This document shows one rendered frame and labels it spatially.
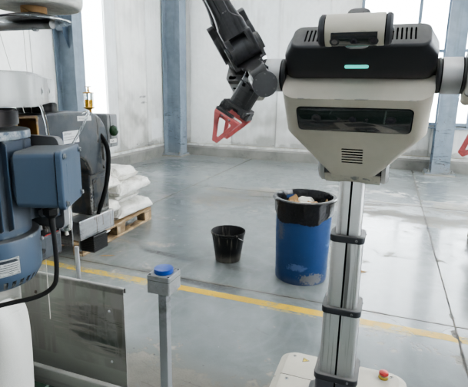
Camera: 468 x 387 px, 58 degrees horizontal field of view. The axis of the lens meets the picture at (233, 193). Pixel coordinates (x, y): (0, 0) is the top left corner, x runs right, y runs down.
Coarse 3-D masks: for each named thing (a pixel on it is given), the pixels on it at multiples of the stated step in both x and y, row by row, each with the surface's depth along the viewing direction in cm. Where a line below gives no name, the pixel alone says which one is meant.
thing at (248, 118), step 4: (232, 112) 109; (236, 116) 109; (240, 116) 104; (248, 116) 104; (252, 116) 107; (240, 120) 109; (244, 120) 104; (248, 120) 106; (224, 124) 110; (228, 124) 110; (244, 124) 109; (224, 128) 110; (236, 128) 110; (240, 128) 109; (232, 132) 110; (236, 132) 110; (228, 136) 110
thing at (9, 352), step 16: (16, 288) 115; (16, 304) 122; (0, 320) 116; (16, 320) 122; (0, 336) 117; (16, 336) 122; (0, 352) 118; (16, 352) 122; (32, 352) 130; (0, 368) 119; (16, 368) 122; (32, 368) 130; (0, 384) 120; (16, 384) 123; (32, 384) 130
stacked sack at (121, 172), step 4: (112, 164) 454; (116, 164) 456; (120, 164) 459; (112, 168) 430; (116, 168) 431; (120, 168) 433; (124, 168) 440; (128, 168) 445; (132, 168) 451; (112, 172) 422; (116, 172) 424; (120, 172) 429; (124, 172) 436; (128, 172) 441; (132, 172) 447; (136, 172) 454; (112, 176) 421; (116, 176) 422; (120, 176) 426; (124, 176) 433; (128, 176) 441; (132, 176) 451
